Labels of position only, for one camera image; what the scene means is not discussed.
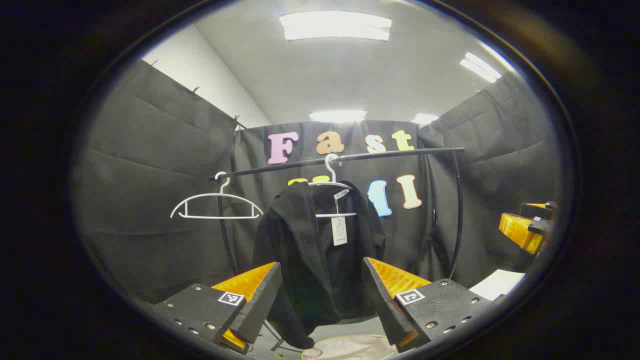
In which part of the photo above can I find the large rectangular ceiling light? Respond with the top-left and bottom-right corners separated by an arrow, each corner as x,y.
279,11 -> 392,42

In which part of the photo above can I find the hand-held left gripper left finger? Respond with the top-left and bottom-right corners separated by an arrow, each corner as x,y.
150,261 -> 283,353

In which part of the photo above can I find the double tube ceiling light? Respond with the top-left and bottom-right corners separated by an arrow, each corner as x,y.
460,51 -> 502,84

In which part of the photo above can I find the black metal clothes rack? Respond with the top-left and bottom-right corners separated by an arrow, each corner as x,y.
209,146 -> 466,281

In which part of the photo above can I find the white plastic clothes hanger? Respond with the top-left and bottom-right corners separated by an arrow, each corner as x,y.
307,153 -> 358,219
170,171 -> 264,221

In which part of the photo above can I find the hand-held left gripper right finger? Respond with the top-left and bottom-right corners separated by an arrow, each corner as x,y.
362,256 -> 506,353

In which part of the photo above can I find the black knit jacket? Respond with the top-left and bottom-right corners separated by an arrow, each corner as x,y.
252,180 -> 387,350

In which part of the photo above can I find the round white laundry hamper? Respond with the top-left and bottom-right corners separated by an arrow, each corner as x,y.
300,334 -> 398,360

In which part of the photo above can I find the black backdrop cloth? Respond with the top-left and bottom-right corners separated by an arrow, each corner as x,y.
72,60 -> 561,306

